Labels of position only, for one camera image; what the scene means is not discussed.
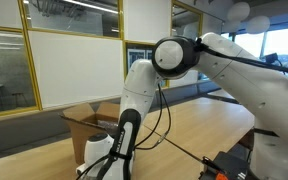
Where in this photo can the long clear air pillow strip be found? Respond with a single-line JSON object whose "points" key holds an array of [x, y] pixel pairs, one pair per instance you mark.
{"points": [[108, 126]]}

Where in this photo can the brown cardboard shipping box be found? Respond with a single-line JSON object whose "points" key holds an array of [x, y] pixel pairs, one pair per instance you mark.
{"points": [[80, 133]]}

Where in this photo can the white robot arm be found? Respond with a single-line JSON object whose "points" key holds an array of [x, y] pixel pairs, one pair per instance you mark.
{"points": [[267, 93]]}

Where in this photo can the white framed blue poster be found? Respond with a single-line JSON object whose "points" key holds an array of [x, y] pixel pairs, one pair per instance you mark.
{"points": [[134, 56]]}

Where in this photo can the narrow dark framed poster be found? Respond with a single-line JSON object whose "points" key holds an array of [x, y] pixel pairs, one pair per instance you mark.
{"points": [[149, 54]]}

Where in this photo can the light wooden side table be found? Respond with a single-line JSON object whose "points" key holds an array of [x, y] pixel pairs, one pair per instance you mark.
{"points": [[219, 94]]}

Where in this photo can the white globe pendant lamp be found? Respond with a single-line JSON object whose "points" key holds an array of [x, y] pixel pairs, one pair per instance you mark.
{"points": [[258, 24], [238, 11]]}

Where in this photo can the dark wooden stool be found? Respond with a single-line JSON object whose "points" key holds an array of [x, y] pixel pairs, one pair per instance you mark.
{"points": [[20, 95]]}

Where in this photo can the grey bench sofa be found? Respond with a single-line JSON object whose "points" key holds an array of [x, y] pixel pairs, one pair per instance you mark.
{"points": [[17, 133]]}

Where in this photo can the yellow window frame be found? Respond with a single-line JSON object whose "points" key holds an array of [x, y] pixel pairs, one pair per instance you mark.
{"points": [[31, 66]]}

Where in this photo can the black camera on stand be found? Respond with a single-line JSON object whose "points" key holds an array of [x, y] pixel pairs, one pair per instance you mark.
{"points": [[271, 57]]}

